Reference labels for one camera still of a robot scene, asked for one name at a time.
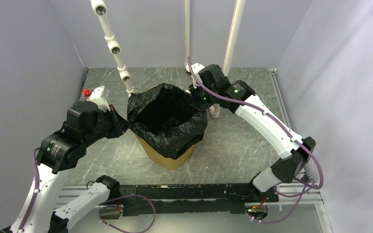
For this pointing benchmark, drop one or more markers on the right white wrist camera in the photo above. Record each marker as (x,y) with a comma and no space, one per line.
(196,68)

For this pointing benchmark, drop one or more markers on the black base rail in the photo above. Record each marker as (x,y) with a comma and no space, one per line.
(188,198)

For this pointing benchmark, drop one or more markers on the yellow plastic trash bin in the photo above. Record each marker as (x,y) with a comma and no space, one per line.
(167,159)

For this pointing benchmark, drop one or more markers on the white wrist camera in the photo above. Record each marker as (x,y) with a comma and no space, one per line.
(196,68)
(99,96)

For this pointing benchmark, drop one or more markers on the white PVC pipe frame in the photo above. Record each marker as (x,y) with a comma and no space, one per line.
(100,10)

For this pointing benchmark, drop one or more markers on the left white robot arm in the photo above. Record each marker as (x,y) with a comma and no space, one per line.
(54,162)

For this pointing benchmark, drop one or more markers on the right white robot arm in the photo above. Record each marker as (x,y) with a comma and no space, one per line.
(210,86)

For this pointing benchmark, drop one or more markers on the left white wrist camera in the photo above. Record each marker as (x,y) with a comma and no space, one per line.
(99,96)

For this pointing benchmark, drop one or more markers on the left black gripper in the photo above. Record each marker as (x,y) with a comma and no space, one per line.
(120,124)

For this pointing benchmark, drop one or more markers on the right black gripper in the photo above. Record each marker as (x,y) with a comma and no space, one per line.
(194,91)

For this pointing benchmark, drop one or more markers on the black trash bag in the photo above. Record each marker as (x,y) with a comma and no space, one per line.
(165,97)

